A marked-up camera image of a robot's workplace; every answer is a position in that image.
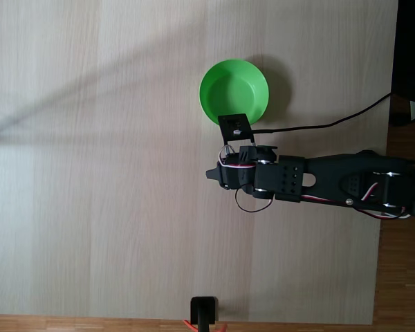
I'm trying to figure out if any green plastic bowl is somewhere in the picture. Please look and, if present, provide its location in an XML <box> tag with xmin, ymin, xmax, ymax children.
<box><xmin>199</xmin><ymin>59</ymin><xmax>270</xmax><ymax>126</ymax></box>

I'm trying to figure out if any black table clamp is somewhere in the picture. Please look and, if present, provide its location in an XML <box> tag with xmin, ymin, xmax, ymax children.
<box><xmin>190</xmin><ymin>296</ymin><xmax>219</xmax><ymax>332</ymax></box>

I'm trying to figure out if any black foot with white label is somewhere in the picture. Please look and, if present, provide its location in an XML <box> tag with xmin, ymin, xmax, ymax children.
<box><xmin>389</xmin><ymin>100</ymin><xmax>415</xmax><ymax>127</ymax></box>

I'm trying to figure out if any large black furniture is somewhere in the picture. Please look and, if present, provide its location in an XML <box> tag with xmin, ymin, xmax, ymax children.
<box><xmin>391</xmin><ymin>0</ymin><xmax>415</xmax><ymax>101</ymax></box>

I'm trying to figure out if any thin looped servo wire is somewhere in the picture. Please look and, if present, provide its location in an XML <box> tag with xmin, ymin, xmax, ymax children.
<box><xmin>234</xmin><ymin>185</ymin><xmax>275</xmax><ymax>214</ymax></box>

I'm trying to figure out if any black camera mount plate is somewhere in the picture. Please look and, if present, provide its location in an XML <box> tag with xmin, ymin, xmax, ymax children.
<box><xmin>217</xmin><ymin>113</ymin><xmax>256</xmax><ymax>146</ymax></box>

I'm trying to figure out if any black camera cable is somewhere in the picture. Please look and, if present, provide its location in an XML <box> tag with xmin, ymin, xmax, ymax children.
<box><xmin>252</xmin><ymin>91</ymin><xmax>392</xmax><ymax>134</ymax></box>

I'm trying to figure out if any white red servo wire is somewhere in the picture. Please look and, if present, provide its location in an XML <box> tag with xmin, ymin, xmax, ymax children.
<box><xmin>299</xmin><ymin>179</ymin><xmax>412</xmax><ymax>221</ymax></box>

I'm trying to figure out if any orange cable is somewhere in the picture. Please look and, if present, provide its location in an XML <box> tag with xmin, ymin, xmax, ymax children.
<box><xmin>183</xmin><ymin>319</ymin><xmax>229</xmax><ymax>332</ymax></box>

